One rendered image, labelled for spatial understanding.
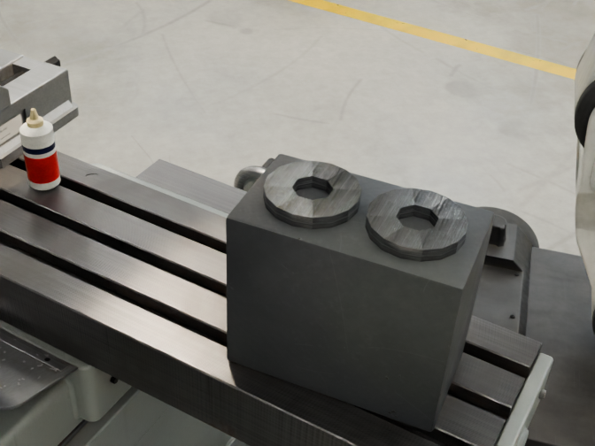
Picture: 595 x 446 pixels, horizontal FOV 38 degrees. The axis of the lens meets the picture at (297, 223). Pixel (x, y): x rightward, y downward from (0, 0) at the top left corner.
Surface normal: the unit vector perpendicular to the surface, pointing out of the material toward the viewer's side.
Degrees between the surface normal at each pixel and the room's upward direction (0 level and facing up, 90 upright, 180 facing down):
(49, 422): 90
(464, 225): 0
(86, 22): 0
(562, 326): 0
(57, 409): 90
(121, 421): 90
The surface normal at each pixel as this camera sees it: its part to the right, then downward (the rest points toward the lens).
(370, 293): -0.39, 0.55
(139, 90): 0.04, -0.79
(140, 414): 0.87, 0.33
